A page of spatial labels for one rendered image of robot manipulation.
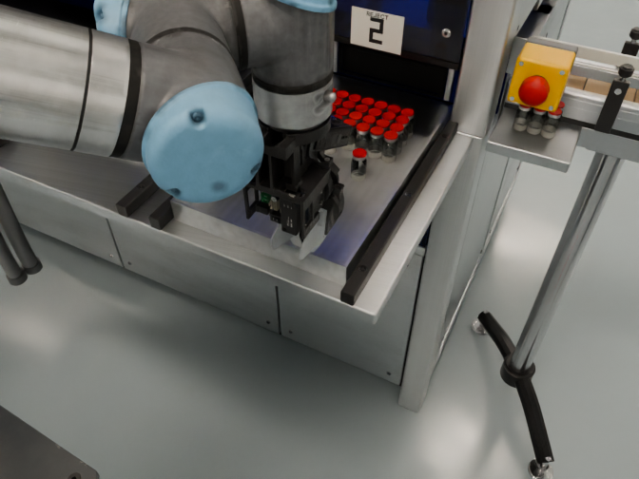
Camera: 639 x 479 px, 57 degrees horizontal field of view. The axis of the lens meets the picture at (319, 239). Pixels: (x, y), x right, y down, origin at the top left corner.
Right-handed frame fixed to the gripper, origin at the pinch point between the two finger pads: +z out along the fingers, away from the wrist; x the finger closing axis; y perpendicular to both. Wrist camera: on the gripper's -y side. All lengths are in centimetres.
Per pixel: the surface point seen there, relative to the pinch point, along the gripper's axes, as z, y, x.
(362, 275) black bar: 1.6, 0.5, 7.8
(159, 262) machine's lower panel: 73, -36, -68
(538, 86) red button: -9.3, -32.8, 18.6
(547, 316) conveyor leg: 55, -50, 33
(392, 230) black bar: 1.6, -8.3, 8.0
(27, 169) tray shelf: 3.7, 2.4, -46.4
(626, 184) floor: 92, -160, 50
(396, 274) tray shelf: 3.6, -3.2, 10.8
